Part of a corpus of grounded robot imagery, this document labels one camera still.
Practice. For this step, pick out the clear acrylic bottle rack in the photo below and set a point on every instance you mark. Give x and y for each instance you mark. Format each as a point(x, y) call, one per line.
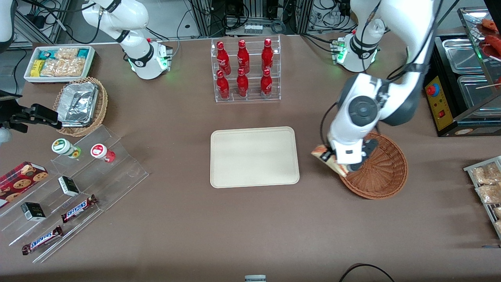
point(254, 100)

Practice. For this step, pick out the Snickers chocolate bar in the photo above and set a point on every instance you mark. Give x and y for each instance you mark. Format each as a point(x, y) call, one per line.
point(78, 208)
point(42, 240)

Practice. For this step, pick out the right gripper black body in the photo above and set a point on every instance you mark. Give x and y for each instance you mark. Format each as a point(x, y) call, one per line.
point(20, 117)

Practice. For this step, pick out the clear cracker snack bag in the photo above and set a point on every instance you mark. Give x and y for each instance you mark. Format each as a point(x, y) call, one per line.
point(498, 212)
point(62, 67)
point(66, 53)
point(489, 194)
point(485, 174)
point(498, 227)

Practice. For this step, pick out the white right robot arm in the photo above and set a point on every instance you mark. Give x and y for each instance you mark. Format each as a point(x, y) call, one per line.
point(145, 58)

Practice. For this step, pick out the triangular sandwich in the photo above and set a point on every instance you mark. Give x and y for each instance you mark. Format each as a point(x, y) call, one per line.
point(340, 170)

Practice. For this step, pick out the green lid snack cup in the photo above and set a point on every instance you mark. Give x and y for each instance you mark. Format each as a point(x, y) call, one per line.
point(60, 146)

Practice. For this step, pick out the red lid snack cup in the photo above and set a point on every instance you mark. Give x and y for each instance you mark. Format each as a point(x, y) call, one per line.
point(100, 151)

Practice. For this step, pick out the steel food pan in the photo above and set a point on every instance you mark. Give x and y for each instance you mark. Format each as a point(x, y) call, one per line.
point(475, 94)
point(462, 55)

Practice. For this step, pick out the black food warmer cabinet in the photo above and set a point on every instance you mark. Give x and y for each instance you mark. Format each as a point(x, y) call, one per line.
point(442, 113)

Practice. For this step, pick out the aluminium foil container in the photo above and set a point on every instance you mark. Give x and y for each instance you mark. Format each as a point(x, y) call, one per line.
point(78, 103)

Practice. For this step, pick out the small black box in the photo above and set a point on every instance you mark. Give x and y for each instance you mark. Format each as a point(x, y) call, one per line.
point(33, 211)
point(69, 186)

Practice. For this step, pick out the red sausage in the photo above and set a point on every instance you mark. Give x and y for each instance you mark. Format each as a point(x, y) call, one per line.
point(494, 45)
point(492, 24)

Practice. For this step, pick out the clear acrylic stepped stand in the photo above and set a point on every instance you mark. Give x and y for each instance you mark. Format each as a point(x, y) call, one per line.
point(117, 176)

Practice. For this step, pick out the brown wicker basket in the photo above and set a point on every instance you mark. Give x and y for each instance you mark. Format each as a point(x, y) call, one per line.
point(387, 172)

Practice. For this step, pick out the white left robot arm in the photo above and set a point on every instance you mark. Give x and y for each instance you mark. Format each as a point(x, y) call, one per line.
point(352, 129)

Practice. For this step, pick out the red cola bottle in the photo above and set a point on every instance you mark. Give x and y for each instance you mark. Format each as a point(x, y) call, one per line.
point(267, 55)
point(223, 86)
point(266, 84)
point(243, 56)
point(242, 85)
point(223, 58)

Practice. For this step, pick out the white snack bin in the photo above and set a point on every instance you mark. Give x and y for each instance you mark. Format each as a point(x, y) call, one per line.
point(29, 78)

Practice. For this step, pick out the beige plastic tray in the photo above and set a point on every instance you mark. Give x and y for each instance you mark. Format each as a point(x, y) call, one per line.
point(254, 156)

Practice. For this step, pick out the small grey device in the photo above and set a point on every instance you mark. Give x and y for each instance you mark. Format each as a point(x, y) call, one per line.
point(255, 279)

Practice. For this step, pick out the yellow snack packet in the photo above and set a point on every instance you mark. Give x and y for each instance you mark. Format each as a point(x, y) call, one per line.
point(37, 68)

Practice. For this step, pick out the teal snack packet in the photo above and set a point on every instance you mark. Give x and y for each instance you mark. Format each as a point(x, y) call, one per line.
point(47, 54)
point(83, 53)

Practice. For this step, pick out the red cookie box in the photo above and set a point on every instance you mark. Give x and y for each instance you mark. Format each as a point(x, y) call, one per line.
point(19, 182)

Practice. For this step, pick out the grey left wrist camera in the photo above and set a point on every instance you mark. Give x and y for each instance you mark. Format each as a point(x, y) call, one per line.
point(368, 150)

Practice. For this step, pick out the white power strip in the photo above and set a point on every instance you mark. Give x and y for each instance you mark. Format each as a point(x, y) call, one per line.
point(253, 29)

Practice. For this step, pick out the light wicker basket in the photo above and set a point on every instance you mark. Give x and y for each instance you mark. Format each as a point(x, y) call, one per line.
point(102, 102)

